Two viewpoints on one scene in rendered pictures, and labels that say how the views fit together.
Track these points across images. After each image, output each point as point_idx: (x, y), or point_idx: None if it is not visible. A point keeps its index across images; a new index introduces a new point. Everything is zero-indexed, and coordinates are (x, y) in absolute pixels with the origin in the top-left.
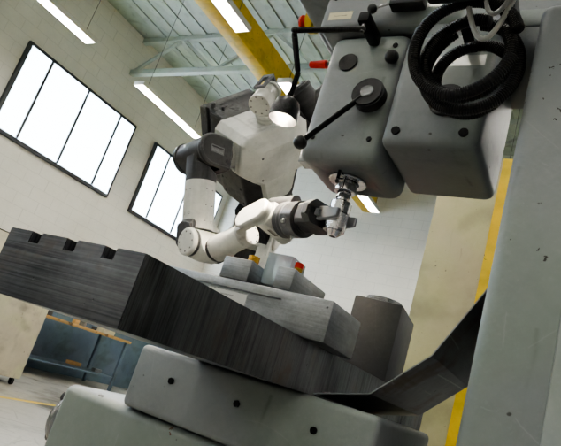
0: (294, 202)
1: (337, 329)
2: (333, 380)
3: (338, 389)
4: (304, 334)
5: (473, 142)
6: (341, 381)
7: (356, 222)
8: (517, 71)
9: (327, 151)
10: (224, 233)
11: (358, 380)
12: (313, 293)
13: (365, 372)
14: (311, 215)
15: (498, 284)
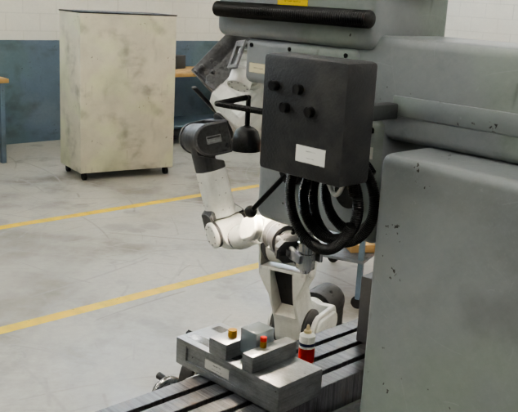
0: (274, 229)
1: (291, 396)
2: (313, 407)
3: (323, 406)
4: (265, 407)
5: (371, 239)
6: (323, 400)
7: (322, 258)
8: (370, 214)
9: (275, 217)
10: (238, 231)
11: (348, 383)
12: (281, 352)
13: (355, 374)
14: (283, 257)
15: (363, 403)
